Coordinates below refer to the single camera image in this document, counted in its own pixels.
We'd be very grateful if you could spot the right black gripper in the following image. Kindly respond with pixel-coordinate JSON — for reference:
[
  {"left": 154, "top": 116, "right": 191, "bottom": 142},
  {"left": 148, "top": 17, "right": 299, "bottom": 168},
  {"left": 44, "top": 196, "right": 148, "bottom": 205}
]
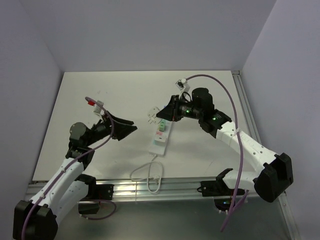
[{"left": 156, "top": 95, "right": 203, "bottom": 122}]

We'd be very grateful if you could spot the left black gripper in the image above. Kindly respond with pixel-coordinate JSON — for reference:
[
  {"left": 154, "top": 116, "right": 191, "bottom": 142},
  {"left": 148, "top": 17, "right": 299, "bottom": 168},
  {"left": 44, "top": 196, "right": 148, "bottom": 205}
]
[{"left": 85, "top": 111, "right": 137, "bottom": 147}]

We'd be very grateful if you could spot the green plug adapter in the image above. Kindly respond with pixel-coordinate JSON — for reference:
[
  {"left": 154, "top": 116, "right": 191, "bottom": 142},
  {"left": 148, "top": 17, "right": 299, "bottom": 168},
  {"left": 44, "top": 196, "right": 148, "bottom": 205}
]
[{"left": 158, "top": 119, "right": 167, "bottom": 132}]

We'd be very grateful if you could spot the white plug with switch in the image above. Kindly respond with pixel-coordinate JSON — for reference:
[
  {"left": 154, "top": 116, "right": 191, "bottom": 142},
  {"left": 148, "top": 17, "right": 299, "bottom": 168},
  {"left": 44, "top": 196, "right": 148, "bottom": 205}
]
[{"left": 147, "top": 106, "right": 161, "bottom": 124}]

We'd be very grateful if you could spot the white square plug adapter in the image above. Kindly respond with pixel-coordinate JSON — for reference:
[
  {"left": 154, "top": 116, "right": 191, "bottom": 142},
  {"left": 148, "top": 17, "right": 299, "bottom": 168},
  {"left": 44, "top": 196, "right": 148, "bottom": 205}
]
[{"left": 153, "top": 131, "right": 168, "bottom": 146}]

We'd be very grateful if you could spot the white colourful power strip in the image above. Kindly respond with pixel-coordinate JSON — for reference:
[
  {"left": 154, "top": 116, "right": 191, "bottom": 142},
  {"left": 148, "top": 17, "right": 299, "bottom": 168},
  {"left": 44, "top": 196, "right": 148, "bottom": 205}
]
[{"left": 148, "top": 119, "right": 173, "bottom": 157}]

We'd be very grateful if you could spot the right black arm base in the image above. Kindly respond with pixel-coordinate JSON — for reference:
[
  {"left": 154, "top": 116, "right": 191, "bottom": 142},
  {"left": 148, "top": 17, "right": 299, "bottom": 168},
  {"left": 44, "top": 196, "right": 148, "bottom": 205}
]
[{"left": 196, "top": 180, "right": 234, "bottom": 212}]

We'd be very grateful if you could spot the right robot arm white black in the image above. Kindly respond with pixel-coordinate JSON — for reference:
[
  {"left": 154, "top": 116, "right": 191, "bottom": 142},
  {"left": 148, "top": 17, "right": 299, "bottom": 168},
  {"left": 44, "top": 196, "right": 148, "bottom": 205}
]
[{"left": 156, "top": 87, "right": 294, "bottom": 203}]

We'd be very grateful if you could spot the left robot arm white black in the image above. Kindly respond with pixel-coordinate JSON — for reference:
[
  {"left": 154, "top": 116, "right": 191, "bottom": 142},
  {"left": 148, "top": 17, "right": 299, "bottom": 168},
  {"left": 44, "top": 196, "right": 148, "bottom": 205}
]
[{"left": 12, "top": 113, "right": 138, "bottom": 240}]

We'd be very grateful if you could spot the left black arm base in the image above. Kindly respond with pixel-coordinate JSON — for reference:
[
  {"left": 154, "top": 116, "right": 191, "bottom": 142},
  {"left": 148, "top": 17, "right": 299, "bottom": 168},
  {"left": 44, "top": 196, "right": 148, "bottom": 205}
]
[{"left": 78, "top": 184, "right": 114, "bottom": 216}]

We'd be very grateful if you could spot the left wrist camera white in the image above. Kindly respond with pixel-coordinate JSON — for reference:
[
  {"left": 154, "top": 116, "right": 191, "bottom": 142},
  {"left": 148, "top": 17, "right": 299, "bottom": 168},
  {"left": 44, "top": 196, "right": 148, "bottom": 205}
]
[{"left": 87, "top": 100, "right": 104, "bottom": 117}]

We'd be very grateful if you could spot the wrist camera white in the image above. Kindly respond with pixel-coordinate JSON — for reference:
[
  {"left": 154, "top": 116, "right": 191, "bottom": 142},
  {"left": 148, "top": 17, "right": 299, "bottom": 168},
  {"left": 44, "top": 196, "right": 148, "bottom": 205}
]
[
  {"left": 87, "top": 100, "right": 104, "bottom": 117},
  {"left": 175, "top": 78, "right": 190, "bottom": 99}
]

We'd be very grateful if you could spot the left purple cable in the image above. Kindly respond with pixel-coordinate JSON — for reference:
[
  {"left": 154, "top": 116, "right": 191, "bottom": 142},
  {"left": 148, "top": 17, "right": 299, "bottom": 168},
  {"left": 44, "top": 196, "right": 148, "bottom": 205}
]
[{"left": 21, "top": 96, "right": 118, "bottom": 240}]

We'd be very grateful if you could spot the purple cable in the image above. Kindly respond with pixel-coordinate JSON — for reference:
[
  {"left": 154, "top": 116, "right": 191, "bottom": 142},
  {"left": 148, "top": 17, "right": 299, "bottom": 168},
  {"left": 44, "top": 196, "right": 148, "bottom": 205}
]
[
  {"left": 21, "top": 96, "right": 118, "bottom": 240},
  {"left": 184, "top": 74, "right": 250, "bottom": 233}
]

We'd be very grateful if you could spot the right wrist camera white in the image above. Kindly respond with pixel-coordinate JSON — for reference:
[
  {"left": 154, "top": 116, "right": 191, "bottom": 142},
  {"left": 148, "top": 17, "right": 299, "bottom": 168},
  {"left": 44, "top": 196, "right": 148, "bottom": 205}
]
[{"left": 175, "top": 78, "right": 190, "bottom": 99}]

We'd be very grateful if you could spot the white power strip cord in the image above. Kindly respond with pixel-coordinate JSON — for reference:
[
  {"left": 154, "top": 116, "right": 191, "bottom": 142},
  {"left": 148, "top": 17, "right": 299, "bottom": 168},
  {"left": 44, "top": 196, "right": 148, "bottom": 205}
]
[{"left": 129, "top": 153, "right": 165, "bottom": 195}]

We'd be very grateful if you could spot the aluminium frame rail front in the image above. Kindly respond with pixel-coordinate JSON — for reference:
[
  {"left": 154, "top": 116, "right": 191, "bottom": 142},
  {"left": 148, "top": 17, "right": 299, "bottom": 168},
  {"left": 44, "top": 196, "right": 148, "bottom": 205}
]
[{"left": 23, "top": 176, "right": 287, "bottom": 205}]

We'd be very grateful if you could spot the aluminium frame rail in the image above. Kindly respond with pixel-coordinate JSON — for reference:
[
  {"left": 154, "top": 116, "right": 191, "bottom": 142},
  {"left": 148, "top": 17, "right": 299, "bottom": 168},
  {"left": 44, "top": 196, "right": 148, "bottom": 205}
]
[
  {"left": 23, "top": 176, "right": 287, "bottom": 205},
  {"left": 231, "top": 70, "right": 272, "bottom": 176}
]

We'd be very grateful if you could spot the aluminium frame rail right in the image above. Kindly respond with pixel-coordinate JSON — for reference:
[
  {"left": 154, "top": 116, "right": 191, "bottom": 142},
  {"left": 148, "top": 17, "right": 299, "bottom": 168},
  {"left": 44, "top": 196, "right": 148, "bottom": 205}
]
[{"left": 231, "top": 70, "right": 272, "bottom": 176}]

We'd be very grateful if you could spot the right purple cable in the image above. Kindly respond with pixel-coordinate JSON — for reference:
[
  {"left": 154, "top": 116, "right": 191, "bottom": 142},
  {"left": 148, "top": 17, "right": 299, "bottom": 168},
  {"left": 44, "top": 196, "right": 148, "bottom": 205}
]
[{"left": 184, "top": 74, "right": 250, "bottom": 233}]

